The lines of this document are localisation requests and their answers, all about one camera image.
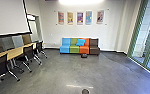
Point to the green sofa seat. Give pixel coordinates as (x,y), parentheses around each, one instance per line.
(74,49)

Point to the cyan square cushion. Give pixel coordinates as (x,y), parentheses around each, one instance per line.
(80,42)

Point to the orange sofa seat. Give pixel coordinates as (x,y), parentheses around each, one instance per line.
(84,50)

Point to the blue sofa seat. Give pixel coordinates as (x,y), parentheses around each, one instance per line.
(65,49)

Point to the brown sofa seat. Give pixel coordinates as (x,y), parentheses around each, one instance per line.
(94,50)

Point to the bright ceiling light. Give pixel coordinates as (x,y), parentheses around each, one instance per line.
(81,1)

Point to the long wooden table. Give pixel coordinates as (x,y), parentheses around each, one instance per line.
(14,51)

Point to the white projection screen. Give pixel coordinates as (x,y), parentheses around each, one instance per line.
(7,15)

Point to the wall poster with yellow picture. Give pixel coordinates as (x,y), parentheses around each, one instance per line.
(70,18)

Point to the wall poster with purple picture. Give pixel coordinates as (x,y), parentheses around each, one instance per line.
(80,17)

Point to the wall poster with blue picture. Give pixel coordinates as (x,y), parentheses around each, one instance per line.
(88,17)

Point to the wall poster with red picture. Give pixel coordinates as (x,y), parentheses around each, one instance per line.
(61,17)

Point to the grey door frame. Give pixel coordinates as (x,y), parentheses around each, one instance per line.
(41,28)

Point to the wall poster with pink picture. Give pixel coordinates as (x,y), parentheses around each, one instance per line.
(100,16)

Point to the green framed glass wall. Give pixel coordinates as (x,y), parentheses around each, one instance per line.
(137,30)

